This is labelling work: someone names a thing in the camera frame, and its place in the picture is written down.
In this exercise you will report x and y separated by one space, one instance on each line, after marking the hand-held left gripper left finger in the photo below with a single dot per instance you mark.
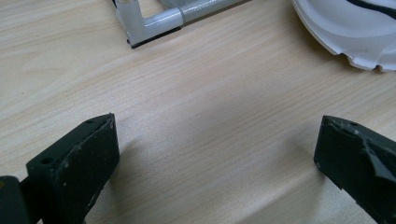
77 168

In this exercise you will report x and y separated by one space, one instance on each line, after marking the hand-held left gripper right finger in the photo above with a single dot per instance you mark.
351 158

